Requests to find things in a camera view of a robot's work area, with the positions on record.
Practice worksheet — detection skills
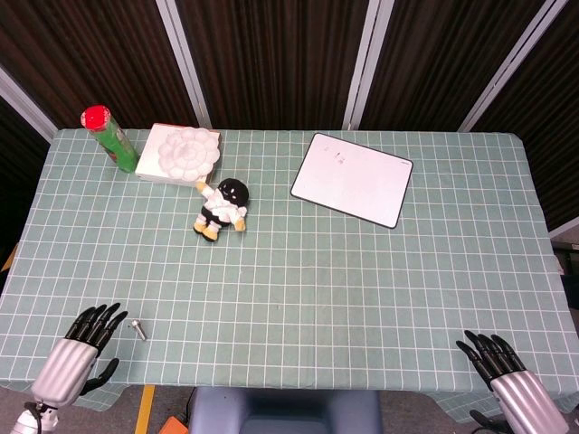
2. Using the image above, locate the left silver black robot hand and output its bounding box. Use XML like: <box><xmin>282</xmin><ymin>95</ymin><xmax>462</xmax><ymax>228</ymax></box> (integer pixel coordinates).
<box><xmin>30</xmin><ymin>302</ymin><xmax>129</xmax><ymax>407</ymax></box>

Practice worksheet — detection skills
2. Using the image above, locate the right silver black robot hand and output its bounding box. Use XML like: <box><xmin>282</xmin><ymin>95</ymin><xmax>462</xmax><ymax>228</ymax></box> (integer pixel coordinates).
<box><xmin>455</xmin><ymin>329</ymin><xmax>570</xmax><ymax>434</ymax></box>

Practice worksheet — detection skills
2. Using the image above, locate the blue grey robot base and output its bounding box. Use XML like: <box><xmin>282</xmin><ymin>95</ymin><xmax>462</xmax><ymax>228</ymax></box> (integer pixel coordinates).
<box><xmin>187</xmin><ymin>387</ymin><xmax>384</xmax><ymax>434</ymax></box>

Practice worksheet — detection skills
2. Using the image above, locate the green checkered tablecloth table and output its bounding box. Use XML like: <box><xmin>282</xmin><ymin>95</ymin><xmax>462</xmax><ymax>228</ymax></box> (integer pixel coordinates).
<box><xmin>0</xmin><ymin>128</ymin><xmax>579</xmax><ymax>429</ymax></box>

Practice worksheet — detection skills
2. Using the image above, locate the yellow floor tape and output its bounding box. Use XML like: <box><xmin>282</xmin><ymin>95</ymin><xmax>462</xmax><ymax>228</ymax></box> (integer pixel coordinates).
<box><xmin>134</xmin><ymin>384</ymin><xmax>157</xmax><ymax>434</ymax></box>

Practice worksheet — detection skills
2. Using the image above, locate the orange object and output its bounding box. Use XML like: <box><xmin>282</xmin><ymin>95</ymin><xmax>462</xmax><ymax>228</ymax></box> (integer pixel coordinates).
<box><xmin>158</xmin><ymin>415</ymin><xmax>190</xmax><ymax>434</ymax></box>

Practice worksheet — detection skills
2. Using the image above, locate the black white plush doll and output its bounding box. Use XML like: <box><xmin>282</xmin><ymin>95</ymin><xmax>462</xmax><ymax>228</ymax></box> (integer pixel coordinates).
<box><xmin>193</xmin><ymin>177</ymin><xmax>251</xmax><ymax>243</ymax></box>

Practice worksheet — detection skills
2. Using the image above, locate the white flat box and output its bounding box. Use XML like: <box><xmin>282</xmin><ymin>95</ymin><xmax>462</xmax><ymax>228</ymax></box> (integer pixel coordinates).
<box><xmin>134</xmin><ymin>123</ymin><xmax>223</xmax><ymax>187</ymax></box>

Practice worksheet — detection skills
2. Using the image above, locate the green chip can red lid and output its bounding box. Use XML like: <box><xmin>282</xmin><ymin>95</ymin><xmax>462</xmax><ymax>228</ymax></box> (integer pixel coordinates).
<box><xmin>80</xmin><ymin>104</ymin><xmax>140</xmax><ymax>174</ymax></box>

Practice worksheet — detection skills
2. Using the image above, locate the white flower paint palette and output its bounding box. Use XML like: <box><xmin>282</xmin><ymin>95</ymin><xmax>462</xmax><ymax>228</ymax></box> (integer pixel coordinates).
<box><xmin>155</xmin><ymin>127</ymin><xmax>223</xmax><ymax>181</ymax></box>

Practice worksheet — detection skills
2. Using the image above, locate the white tablet black rim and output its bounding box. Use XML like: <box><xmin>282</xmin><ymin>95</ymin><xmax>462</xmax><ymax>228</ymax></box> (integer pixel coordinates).
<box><xmin>289</xmin><ymin>132</ymin><xmax>414</xmax><ymax>230</ymax></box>

